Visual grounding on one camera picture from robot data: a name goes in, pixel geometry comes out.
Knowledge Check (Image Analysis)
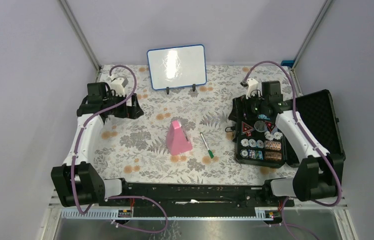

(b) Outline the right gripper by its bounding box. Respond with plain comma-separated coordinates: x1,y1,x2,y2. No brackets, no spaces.
228,90,268,124

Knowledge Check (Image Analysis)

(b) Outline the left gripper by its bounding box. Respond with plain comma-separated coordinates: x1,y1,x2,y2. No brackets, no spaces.
103,90,143,119

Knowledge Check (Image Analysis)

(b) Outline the white marker pen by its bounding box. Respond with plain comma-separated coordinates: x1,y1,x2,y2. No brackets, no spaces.
199,132,211,152

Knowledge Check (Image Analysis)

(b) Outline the pink metronome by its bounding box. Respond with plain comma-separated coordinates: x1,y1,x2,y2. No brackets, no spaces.
166,120,193,156

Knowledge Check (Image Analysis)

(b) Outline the blue framed whiteboard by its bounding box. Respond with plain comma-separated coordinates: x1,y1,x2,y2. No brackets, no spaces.
146,44,208,93

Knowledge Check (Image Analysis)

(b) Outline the green marker cap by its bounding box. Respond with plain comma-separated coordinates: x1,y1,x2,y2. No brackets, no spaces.
207,150,214,159

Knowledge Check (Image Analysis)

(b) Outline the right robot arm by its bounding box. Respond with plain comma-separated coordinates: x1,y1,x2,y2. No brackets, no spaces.
229,78,343,206

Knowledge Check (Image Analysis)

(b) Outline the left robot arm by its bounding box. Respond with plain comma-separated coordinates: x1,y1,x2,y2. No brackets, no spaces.
50,77,144,207

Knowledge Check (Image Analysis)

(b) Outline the black open case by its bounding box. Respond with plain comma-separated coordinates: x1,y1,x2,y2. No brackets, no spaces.
231,89,346,169

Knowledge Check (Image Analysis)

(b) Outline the blue corner clamp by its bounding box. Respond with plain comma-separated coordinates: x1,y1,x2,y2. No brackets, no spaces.
280,60,295,68

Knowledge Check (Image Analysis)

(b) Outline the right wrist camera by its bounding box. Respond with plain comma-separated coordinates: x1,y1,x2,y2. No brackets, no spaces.
240,77,260,99

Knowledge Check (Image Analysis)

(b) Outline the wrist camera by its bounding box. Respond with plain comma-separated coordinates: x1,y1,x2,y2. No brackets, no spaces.
108,76,128,97
240,77,260,99

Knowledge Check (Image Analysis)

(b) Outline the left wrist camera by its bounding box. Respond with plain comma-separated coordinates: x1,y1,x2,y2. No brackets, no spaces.
108,76,128,97

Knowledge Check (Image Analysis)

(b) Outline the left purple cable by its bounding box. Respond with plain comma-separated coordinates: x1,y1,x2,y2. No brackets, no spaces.
70,64,169,234

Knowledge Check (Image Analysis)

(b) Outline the purple cable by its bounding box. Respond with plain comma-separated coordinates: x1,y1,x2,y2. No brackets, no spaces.
243,60,343,240
70,64,169,234

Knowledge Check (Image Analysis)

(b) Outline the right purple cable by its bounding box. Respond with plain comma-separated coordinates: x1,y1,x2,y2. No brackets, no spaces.
243,60,343,240

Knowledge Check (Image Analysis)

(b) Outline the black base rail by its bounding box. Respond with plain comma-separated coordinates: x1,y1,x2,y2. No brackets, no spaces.
99,180,284,217

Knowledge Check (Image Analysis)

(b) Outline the white cable duct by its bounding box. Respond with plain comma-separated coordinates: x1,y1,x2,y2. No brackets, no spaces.
60,208,276,221

